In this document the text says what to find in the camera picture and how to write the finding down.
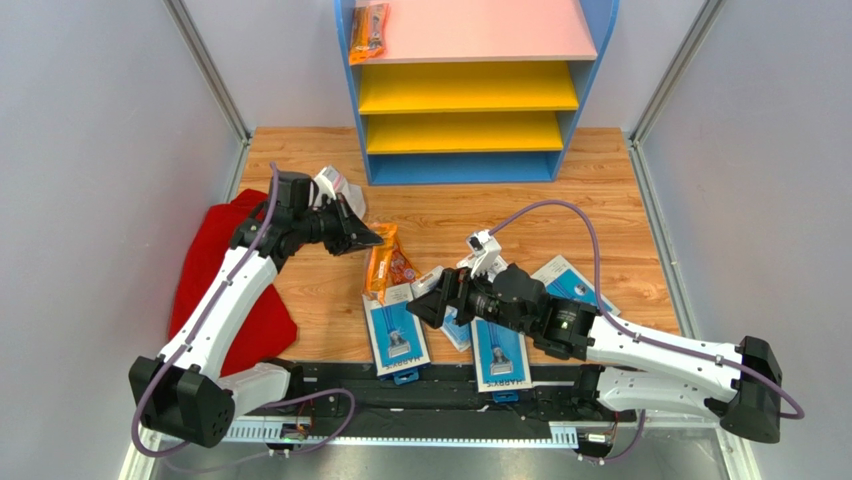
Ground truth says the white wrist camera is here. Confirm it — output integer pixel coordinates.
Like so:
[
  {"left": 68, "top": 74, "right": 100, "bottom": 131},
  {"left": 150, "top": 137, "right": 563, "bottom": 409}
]
[
  {"left": 456, "top": 230, "right": 502, "bottom": 278},
  {"left": 313, "top": 165, "right": 351, "bottom": 207}
]

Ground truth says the orange BIC razor bag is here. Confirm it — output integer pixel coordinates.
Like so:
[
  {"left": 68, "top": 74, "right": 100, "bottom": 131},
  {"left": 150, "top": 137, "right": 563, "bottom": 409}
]
[{"left": 389, "top": 244, "right": 421, "bottom": 285}]

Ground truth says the white mesh zip bag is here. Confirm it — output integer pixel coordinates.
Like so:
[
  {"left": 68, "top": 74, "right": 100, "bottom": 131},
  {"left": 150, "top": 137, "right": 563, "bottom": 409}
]
[{"left": 313, "top": 165, "right": 367, "bottom": 220}]

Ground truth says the clear blister razor pack left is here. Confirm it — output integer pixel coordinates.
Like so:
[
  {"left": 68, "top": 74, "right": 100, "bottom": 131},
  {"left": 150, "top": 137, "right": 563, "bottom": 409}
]
[{"left": 411, "top": 266, "right": 472, "bottom": 352}]

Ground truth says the narrow orange razor pack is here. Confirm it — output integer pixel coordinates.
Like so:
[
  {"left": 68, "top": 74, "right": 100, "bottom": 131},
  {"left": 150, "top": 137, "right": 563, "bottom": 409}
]
[{"left": 363, "top": 223, "right": 398, "bottom": 304}]

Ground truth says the white blue Harry's box left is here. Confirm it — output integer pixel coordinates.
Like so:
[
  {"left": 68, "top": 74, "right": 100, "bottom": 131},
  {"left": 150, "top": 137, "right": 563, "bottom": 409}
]
[{"left": 362, "top": 284, "right": 431, "bottom": 385}]

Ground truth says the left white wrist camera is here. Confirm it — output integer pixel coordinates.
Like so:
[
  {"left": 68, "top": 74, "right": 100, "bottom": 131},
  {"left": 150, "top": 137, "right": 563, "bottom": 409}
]
[{"left": 313, "top": 165, "right": 351, "bottom": 207}]

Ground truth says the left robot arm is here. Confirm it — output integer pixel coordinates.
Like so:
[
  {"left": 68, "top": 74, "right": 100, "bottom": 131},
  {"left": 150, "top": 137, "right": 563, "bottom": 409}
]
[{"left": 129, "top": 170, "right": 383, "bottom": 458}]

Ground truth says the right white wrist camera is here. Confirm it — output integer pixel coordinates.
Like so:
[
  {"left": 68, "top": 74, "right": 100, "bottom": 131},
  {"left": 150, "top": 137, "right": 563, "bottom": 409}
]
[{"left": 456, "top": 230, "right": 502, "bottom": 278}]

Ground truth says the white blue harry's box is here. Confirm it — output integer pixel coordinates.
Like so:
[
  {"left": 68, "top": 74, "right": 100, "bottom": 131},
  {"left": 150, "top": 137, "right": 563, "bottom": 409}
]
[
  {"left": 471, "top": 318, "right": 533, "bottom": 404},
  {"left": 362, "top": 284, "right": 431, "bottom": 385}
]

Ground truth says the orange razor pack on shelf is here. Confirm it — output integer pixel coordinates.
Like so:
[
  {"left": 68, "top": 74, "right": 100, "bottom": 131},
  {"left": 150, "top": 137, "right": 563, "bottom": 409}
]
[{"left": 348, "top": 2, "right": 390, "bottom": 65}]

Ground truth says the blue razor box right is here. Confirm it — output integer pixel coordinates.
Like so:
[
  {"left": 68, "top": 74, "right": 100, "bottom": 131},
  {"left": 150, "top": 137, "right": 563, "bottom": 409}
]
[{"left": 531, "top": 255, "right": 598, "bottom": 306}]

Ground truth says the white blue Harry's box center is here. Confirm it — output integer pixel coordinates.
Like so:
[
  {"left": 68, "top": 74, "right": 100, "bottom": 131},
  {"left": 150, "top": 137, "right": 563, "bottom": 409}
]
[{"left": 471, "top": 318, "right": 533, "bottom": 404}]

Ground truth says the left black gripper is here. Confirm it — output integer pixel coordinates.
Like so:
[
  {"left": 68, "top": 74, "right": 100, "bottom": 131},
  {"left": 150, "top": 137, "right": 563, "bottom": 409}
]
[{"left": 294, "top": 193, "right": 382, "bottom": 256}]

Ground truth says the blue shelf unit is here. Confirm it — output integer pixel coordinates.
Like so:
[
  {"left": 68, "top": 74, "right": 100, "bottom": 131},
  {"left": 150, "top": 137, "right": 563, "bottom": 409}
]
[{"left": 333, "top": 1, "right": 620, "bottom": 186}]

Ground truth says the red cloth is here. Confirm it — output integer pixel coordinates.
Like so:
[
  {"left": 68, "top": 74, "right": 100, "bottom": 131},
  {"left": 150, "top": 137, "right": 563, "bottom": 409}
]
[{"left": 168, "top": 189, "right": 298, "bottom": 376}]

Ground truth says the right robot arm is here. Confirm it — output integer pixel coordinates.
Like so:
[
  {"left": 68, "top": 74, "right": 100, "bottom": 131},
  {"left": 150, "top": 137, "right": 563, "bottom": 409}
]
[{"left": 406, "top": 265, "right": 783, "bottom": 444}]

